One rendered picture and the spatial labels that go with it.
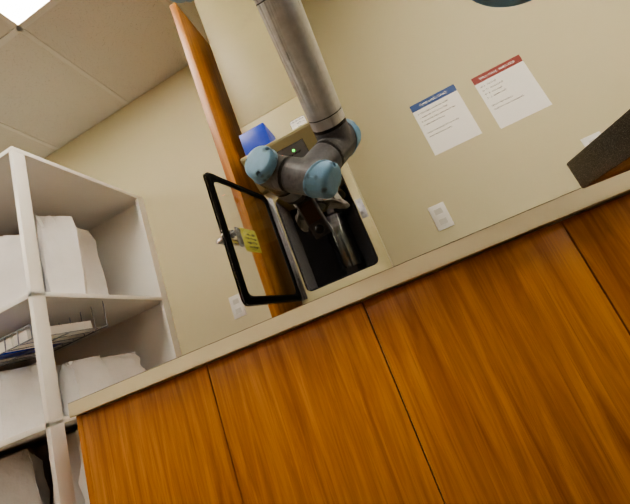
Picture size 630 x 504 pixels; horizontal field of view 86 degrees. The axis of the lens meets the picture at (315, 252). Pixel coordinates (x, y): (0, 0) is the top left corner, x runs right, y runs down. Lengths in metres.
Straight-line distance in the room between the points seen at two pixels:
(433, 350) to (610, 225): 0.43
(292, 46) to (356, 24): 1.39
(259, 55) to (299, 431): 1.34
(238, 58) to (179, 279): 1.11
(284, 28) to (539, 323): 0.75
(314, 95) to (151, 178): 1.63
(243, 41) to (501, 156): 1.17
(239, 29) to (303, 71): 1.00
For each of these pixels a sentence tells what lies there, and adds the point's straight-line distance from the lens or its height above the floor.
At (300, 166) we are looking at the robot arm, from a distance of 0.68.
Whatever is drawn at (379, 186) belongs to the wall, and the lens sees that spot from 1.61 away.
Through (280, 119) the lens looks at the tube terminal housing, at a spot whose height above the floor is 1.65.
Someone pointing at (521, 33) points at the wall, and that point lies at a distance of 1.97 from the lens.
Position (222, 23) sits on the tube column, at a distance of 1.77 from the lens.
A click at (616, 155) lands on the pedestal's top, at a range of 0.51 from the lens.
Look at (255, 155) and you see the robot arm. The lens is 0.73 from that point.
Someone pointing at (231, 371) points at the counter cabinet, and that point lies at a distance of 0.95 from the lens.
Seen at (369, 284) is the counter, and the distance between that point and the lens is 0.78.
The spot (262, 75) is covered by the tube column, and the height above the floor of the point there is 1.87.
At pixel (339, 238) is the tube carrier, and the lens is 1.18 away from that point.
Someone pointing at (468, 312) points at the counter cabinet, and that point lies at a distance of 0.81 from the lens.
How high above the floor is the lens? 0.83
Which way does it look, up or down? 15 degrees up
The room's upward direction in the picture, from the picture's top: 21 degrees counter-clockwise
